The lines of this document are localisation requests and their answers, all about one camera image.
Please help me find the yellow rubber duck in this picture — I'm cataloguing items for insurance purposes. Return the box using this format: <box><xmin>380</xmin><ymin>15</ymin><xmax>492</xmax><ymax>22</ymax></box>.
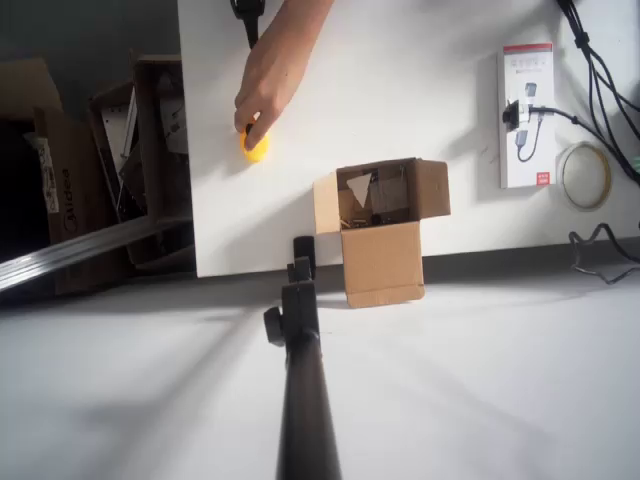
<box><xmin>238</xmin><ymin>127</ymin><xmax>272</xmax><ymax>164</ymax></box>

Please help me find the bare human forearm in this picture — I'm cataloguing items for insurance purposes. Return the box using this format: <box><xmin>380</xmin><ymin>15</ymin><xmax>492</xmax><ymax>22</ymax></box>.
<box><xmin>263</xmin><ymin>0</ymin><xmax>337</xmax><ymax>50</ymax></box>

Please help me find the brown Midea cardboard box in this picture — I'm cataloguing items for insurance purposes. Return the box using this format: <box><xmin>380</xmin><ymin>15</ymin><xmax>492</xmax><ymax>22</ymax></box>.
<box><xmin>0</xmin><ymin>57</ymin><xmax>132</xmax><ymax>297</ymax></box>

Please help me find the open cardboard box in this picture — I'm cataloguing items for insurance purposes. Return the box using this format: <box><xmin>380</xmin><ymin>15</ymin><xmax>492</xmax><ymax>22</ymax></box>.
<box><xmin>312</xmin><ymin>157</ymin><xmax>452</xmax><ymax>309</ymax></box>

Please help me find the bare human hand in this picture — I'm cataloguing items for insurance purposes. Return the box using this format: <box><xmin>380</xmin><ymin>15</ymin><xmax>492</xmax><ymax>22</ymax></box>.
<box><xmin>233</xmin><ymin>34</ymin><xmax>317</xmax><ymax>150</ymax></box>

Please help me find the perforated metal plate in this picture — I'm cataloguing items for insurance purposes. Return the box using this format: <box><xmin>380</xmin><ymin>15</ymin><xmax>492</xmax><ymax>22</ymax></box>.
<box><xmin>98</xmin><ymin>90</ymin><xmax>139</xmax><ymax>221</ymax></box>

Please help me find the small black webcam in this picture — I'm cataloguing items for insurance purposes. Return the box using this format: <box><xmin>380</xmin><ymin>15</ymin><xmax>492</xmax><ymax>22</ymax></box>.
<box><xmin>501</xmin><ymin>98</ymin><xmax>532</xmax><ymax>133</ymax></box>

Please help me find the aluminium extrusion bar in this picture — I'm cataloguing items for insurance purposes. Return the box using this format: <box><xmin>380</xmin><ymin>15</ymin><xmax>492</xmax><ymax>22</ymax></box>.
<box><xmin>0</xmin><ymin>215</ymin><xmax>194</xmax><ymax>296</ymax></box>

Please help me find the white red product package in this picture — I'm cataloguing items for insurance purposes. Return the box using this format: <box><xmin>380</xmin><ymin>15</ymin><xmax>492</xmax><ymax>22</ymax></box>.
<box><xmin>496</xmin><ymin>42</ymin><xmax>557</xmax><ymax>190</ymax></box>

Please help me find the clear tape roll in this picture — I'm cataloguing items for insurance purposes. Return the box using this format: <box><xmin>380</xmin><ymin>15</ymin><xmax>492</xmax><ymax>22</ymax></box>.
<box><xmin>555</xmin><ymin>141</ymin><xmax>614</xmax><ymax>214</ymax></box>

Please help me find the black webcam cable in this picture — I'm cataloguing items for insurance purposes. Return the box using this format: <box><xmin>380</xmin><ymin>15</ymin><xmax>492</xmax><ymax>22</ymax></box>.
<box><xmin>528</xmin><ymin>103</ymin><xmax>609</xmax><ymax>151</ymax></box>

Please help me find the black camera stand pole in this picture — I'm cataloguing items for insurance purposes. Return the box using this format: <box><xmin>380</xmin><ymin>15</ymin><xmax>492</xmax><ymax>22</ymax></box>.
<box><xmin>263</xmin><ymin>235</ymin><xmax>344</xmax><ymax>480</ymax></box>

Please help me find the kinked black cable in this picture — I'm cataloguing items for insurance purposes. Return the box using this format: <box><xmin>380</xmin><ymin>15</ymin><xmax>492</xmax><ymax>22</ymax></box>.
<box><xmin>568</xmin><ymin>223</ymin><xmax>640</xmax><ymax>285</ymax></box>

